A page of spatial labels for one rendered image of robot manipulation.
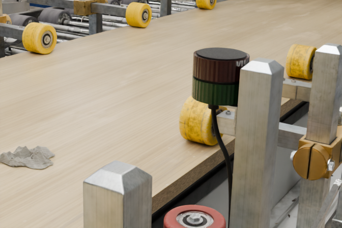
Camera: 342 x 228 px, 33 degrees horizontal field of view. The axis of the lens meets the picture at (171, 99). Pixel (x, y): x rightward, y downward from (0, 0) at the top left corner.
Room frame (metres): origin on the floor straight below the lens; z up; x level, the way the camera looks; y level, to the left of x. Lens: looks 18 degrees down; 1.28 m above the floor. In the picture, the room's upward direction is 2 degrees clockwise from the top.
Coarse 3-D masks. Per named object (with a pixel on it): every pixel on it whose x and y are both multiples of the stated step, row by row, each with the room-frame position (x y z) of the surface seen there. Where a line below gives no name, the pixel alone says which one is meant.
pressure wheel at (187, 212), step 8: (176, 208) 0.69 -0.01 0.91; (184, 208) 0.69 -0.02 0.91; (192, 208) 0.69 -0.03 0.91; (200, 208) 0.69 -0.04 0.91; (208, 208) 0.69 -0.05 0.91; (168, 216) 0.67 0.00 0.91; (176, 216) 0.67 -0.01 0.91; (184, 216) 0.67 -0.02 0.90; (192, 216) 0.66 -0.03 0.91; (200, 216) 0.66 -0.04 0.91; (208, 216) 0.67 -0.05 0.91; (216, 216) 0.67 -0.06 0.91; (168, 224) 0.65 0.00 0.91; (176, 224) 0.65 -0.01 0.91; (184, 224) 0.65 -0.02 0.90; (192, 224) 0.65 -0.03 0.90; (200, 224) 0.65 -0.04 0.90; (208, 224) 0.65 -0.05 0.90; (216, 224) 0.65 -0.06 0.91; (224, 224) 0.65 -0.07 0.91
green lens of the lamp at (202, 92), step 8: (192, 80) 0.60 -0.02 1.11; (192, 88) 0.60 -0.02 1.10; (200, 88) 0.59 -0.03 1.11; (208, 88) 0.58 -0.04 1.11; (216, 88) 0.58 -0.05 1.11; (224, 88) 0.58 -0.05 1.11; (232, 88) 0.58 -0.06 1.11; (192, 96) 0.60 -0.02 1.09; (200, 96) 0.59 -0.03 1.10; (208, 96) 0.58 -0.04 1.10; (216, 96) 0.58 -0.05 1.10; (224, 96) 0.58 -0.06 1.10; (232, 96) 0.58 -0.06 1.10; (216, 104) 0.58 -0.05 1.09; (224, 104) 0.58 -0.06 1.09; (232, 104) 0.58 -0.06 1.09
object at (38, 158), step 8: (8, 152) 0.84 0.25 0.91; (16, 152) 0.84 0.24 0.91; (24, 152) 0.84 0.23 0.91; (32, 152) 0.84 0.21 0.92; (40, 152) 0.83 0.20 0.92; (48, 152) 0.85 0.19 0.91; (0, 160) 0.83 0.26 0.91; (8, 160) 0.82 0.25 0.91; (16, 160) 0.82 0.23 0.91; (24, 160) 0.82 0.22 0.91; (32, 160) 0.82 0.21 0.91; (40, 160) 0.82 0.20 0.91; (48, 160) 0.83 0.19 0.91; (40, 168) 0.81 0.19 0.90
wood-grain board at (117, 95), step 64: (256, 0) 2.64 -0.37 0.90; (320, 0) 2.70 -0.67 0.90; (0, 64) 1.41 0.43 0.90; (64, 64) 1.42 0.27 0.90; (128, 64) 1.44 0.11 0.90; (192, 64) 1.47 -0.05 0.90; (0, 128) 0.97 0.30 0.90; (64, 128) 0.98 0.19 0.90; (128, 128) 0.99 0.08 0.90; (0, 192) 0.73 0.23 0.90; (64, 192) 0.74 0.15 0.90
